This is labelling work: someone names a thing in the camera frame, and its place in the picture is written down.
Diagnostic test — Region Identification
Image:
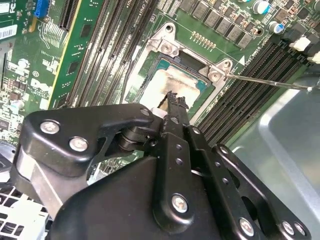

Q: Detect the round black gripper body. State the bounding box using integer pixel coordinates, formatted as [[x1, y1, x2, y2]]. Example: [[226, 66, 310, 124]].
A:
[[48, 124, 237, 240]]

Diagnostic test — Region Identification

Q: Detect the silver-topped CPU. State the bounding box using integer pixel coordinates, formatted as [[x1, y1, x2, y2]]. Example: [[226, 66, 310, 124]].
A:
[[149, 59, 210, 116]]

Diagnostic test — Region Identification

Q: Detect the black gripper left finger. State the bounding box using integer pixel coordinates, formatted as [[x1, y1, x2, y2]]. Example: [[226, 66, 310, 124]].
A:
[[10, 91, 197, 238]]

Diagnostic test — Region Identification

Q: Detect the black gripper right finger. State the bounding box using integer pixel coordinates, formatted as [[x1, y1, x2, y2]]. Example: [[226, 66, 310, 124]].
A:
[[178, 96, 312, 240]]

